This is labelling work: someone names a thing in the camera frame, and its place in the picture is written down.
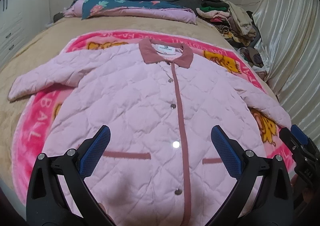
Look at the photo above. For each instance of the pink quilted jacket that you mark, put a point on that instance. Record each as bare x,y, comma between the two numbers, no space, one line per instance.
158,169

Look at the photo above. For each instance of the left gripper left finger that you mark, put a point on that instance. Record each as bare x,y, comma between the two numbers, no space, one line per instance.
57,193

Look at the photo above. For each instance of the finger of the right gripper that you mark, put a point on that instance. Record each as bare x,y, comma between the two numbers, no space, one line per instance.
299,135
289,139

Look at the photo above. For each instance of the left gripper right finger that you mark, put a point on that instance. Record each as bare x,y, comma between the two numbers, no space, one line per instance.
262,194

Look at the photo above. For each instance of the blue floral pink quilt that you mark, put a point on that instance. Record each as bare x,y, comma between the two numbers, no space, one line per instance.
157,9

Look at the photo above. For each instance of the pink cartoon fleece blanket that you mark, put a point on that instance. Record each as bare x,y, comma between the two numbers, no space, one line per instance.
37,118

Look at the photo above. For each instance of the white wardrobe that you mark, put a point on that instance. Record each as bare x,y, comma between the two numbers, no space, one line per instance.
21,21

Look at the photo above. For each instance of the cream satin curtain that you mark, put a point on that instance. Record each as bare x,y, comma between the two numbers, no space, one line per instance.
289,47

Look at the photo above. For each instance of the pile of assorted clothes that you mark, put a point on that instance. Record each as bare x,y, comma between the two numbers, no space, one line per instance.
237,27

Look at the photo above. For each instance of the beige bed cover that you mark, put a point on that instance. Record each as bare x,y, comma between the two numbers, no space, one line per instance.
51,41

